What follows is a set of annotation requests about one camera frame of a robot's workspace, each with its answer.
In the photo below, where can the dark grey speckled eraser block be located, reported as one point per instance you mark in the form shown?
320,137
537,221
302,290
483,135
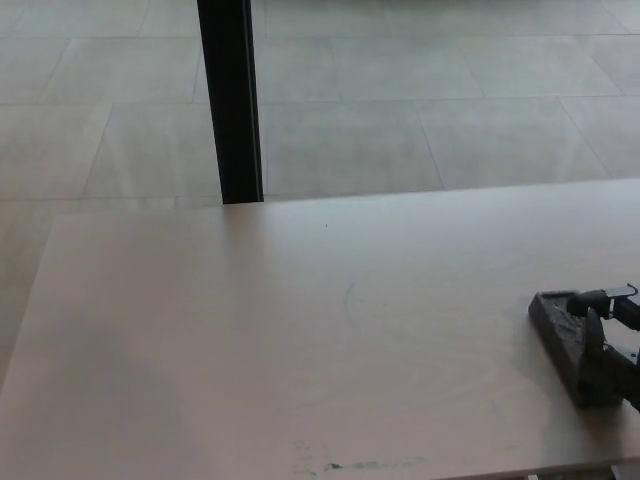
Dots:
562,325

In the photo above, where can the black vertical metal post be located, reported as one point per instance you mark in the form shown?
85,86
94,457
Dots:
231,100

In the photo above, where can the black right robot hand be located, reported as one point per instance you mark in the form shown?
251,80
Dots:
612,350

